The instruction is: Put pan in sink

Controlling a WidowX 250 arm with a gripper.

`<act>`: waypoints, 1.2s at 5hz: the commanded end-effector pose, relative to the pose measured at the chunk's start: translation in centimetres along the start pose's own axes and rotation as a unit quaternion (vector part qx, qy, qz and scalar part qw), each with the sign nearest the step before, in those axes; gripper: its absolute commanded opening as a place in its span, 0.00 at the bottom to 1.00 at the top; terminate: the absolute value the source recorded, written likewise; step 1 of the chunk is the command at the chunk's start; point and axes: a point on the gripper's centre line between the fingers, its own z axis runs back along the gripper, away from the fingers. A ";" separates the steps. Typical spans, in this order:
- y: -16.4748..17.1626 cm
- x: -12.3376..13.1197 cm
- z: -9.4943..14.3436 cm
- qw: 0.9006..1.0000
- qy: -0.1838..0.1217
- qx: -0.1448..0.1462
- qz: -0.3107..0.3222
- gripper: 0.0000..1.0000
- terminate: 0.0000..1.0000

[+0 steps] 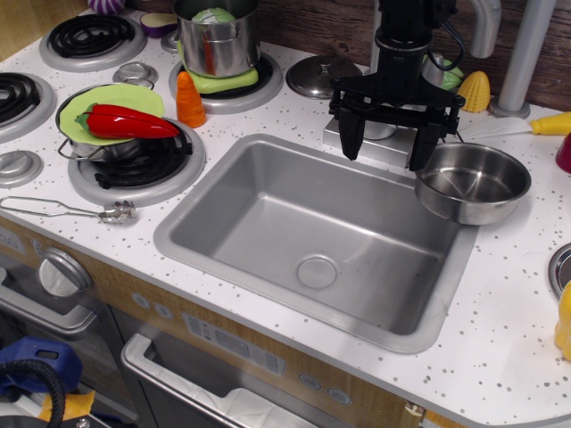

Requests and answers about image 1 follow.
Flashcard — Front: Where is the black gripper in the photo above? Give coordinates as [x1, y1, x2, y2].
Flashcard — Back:
[329, 73, 465, 171]

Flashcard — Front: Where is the small steel pan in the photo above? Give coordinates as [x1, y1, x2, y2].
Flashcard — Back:
[415, 143, 531, 226]

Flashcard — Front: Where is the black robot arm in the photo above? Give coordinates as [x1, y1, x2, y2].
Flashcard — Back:
[329, 1, 466, 171]

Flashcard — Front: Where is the grey toy sink basin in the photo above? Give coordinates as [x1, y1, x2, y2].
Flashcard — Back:
[154, 134, 478, 353]

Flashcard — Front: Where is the grey faucet base block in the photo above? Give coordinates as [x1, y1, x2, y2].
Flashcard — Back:
[323, 113, 415, 169]

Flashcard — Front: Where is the green toy vegetable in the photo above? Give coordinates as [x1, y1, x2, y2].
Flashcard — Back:
[440, 67, 464, 91]

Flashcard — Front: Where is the steel pot lid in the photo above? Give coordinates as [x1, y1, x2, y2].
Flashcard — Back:
[285, 55, 362, 100]

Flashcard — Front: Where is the yellow toy corn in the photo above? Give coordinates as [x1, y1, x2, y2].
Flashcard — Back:
[457, 70, 491, 113]

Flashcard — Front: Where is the grey toy faucet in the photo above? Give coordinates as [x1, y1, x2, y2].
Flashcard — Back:
[470, 0, 557, 119]

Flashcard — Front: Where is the back right stove burner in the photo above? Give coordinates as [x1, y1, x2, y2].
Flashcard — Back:
[168, 52, 285, 115]

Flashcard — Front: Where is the stove burner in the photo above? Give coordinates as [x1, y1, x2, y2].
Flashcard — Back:
[68, 119, 206, 208]
[1, 72, 56, 144]
[168, 52, 285, 115]
[39, 14, 146, 73]

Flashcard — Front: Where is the red toy cup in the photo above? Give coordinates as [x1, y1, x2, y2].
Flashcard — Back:
[555, 134, 571, 174]

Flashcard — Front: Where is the tall steel pot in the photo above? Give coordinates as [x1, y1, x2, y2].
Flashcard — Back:
[172, 1, 261, 78]

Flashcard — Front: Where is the green pot holder mat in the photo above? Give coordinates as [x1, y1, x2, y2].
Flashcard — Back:
[177, 41, 260, 95]

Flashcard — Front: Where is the orange toy carrot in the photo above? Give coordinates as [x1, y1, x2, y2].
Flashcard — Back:
[176, 71, 206, 128]

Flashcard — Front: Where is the green toy cabbage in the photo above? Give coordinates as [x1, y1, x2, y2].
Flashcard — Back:
[191, 7, 236, 24]

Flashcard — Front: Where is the steel lid at edge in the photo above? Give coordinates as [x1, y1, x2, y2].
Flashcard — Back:
[548, 243, 571, 300]

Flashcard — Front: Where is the front right stove burner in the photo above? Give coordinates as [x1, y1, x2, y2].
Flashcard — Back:
[68, 119, 206, 208]

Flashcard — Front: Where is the light green toy plate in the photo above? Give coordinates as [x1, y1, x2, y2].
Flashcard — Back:
[56, 84, 177, 145]

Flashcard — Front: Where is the purple toy eggplant slice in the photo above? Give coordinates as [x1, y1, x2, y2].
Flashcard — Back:
[139, 12, 178, 37]

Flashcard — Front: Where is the grey stove knob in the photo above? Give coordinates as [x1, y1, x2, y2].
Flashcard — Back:
[112, 62, 158, 87]
[1, 151, 44, 188]

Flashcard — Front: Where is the yellow toy object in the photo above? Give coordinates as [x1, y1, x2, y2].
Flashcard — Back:
[554, 282, 571, 361]

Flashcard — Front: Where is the red toy chili pepper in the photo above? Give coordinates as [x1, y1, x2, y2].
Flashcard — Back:
[75, 103, 180, 139]

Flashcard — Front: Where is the purple white toy onion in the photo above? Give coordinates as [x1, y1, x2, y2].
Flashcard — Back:
[87, 0, 126, 15]

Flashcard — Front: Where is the back left stove burner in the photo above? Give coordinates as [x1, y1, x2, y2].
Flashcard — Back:
[39, 14, 146, 73]

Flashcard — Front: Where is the grey oven dial knob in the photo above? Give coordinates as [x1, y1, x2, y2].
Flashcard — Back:
[37, 248, 93, 298]

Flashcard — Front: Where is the front left stove burner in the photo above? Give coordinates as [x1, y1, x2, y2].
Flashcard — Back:
[1, 72, 56, 144]

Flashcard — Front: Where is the grey stove knob left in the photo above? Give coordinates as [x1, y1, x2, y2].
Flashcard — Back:
[1, 151, 44, 188]

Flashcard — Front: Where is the blue clamp tool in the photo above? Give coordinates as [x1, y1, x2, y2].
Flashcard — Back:
[1, 336, 83, 394]

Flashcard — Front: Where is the toy knife yellow handle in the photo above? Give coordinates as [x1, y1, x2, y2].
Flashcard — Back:
[459, 111, 570, 141]

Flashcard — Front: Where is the metal wire whisk tool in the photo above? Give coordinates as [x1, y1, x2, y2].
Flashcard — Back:
[1, 196, 136, 224]

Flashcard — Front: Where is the grey dishwasher door handle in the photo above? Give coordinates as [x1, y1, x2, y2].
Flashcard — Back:
[121, 333, 311, 427]

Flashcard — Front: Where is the grey oven door handle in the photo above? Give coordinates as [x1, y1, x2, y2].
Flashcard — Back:
[1, 285, 99, 336]

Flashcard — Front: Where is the black cable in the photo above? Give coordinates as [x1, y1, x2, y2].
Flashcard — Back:
[0, 361, 68, 428]

